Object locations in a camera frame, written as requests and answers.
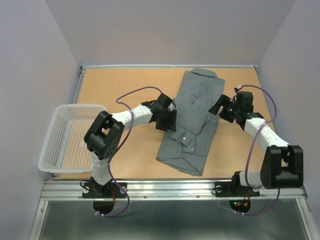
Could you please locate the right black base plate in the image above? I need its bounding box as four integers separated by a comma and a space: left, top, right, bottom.
212, 181, 260, 198

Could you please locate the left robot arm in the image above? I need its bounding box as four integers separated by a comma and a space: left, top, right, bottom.
80, 93, 177, 199

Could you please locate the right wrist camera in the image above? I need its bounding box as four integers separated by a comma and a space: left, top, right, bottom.
230, 85, 243, 103

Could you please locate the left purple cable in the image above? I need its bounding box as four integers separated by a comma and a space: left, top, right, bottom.
94, 86, 163, 218

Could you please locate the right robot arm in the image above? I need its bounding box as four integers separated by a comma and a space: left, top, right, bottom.
209, 90, 304, 195

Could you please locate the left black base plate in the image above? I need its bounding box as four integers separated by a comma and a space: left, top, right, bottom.
79, 181, 126, 199

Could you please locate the aluminium mounting rail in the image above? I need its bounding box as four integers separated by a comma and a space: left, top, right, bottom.
39, 177, 308, 201

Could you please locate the white plastic basket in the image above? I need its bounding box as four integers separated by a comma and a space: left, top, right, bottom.
38, 104, 106, 174

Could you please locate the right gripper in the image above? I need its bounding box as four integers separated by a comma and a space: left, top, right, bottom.
207, 94, 240, 123

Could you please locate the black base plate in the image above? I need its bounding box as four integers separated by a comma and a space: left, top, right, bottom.
212, 181, 260, 198
79, 181, 126, 199

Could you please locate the grey long sleeve shirt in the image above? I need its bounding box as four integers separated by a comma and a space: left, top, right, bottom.
156, 68, 225, 177

